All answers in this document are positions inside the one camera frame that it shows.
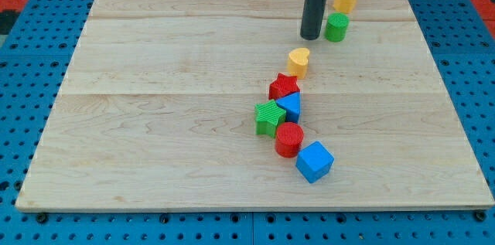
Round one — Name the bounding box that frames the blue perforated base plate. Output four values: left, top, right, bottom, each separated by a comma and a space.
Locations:
1, 0, 494, 244

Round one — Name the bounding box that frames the green star block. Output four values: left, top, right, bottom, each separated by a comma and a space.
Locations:
254, 100, 286, 138

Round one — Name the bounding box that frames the red circle block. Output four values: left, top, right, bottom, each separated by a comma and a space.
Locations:
275, 122, 304, 158

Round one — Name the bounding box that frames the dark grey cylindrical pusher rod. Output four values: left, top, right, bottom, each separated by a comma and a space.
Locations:
300, 0, 326, 40

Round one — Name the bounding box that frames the blue cube block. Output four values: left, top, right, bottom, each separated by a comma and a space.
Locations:
295, 141, 335, 184

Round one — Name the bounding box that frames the light wooden board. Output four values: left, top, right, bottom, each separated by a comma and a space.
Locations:
15, 0, 494, 213

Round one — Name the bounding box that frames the red star block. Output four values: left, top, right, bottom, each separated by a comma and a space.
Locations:
268, 73, 300, 100

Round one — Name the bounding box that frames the blue triangle block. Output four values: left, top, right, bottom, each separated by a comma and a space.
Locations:
275, 92, 301, 124

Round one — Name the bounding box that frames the yellow heart block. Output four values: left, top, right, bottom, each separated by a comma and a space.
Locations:
287, 47, 310, 79

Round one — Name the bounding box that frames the green circle block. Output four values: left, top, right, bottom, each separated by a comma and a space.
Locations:
324, 12, 350, 43

